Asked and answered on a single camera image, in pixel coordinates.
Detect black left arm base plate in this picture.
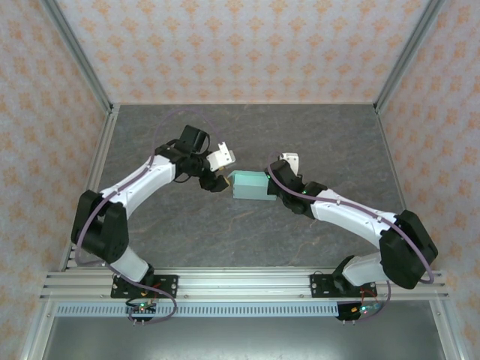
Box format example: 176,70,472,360
109,274,179,299

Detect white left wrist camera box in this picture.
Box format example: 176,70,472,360
206,141,238,174

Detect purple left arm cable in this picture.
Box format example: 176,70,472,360
73,107,223,326

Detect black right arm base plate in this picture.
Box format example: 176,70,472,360
310,273,377,299

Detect mint green paper box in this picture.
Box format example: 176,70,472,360
227,169,279,203

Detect slotted grey cable tray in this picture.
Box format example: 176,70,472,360
55,302,437,317

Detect aluminium mounting rail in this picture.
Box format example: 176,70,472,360
40,268,449,301

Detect aluminium side rail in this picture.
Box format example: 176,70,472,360
373,104,429,272
58,104,121,272

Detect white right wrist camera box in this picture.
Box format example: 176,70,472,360
280,151,301,176

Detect aluminium upright post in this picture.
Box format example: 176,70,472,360
40,0,116,114
373,0,446,113

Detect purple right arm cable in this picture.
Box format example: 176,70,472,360
266,151,437,324

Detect grey metal sheet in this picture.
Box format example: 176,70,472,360
22,314,461,360

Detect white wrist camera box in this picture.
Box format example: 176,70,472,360
206,141,238,174
280,151,301,176

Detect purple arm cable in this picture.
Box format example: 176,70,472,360
266,151,437,324
73,107,223,326

